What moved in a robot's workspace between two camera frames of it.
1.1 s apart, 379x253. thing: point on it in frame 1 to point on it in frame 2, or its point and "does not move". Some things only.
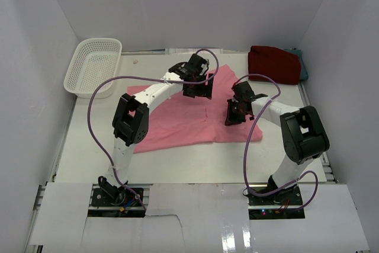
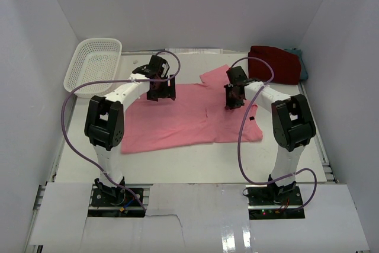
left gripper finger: (208, 86) to (172, 87)
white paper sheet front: (208, 217) does not move
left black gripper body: (199, 78) to (163, 87)
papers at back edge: (192, 51) does not move
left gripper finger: (192, 92) to (154, 95)
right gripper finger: (234, 116) to (229, 105)
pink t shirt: (182, 121) does not move
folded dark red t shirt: (285, 66) does not move
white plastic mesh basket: (95, 60) does not move
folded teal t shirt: (304, 71) does not move
